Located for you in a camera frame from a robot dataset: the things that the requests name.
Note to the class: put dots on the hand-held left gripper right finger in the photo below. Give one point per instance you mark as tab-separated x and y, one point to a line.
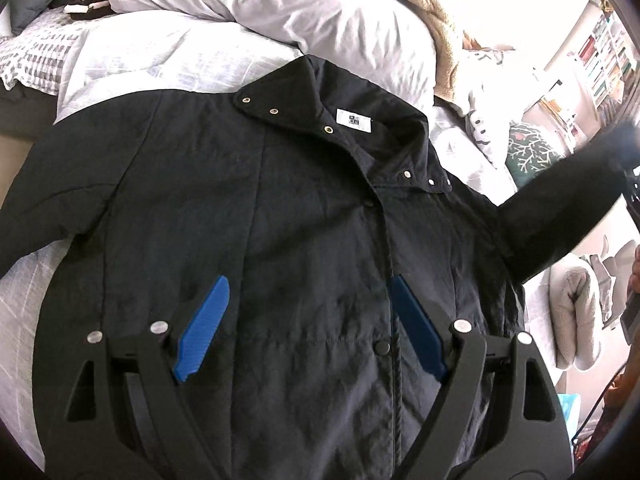
417	325

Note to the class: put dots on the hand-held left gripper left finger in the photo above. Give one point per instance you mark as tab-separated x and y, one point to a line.
202	325

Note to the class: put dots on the black jacket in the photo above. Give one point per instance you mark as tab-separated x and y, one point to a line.
280	240

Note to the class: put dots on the person's right hand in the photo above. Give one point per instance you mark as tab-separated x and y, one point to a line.
636	272

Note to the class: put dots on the white fleece throw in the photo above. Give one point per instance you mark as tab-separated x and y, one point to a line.
575	310

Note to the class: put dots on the green coral print cushion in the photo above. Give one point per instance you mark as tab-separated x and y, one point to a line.
530	152

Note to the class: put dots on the white pillow with dark print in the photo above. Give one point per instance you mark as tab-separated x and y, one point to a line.
487	90

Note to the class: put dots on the white bookshelf with books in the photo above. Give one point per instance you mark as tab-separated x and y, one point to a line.
602	60

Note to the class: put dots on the white checked duvet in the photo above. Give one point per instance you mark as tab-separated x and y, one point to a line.
165	55

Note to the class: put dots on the grey white patterned blanket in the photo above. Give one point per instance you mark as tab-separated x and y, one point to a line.
35	57

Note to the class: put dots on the beige fleece blanket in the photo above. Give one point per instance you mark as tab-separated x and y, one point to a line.
425	5

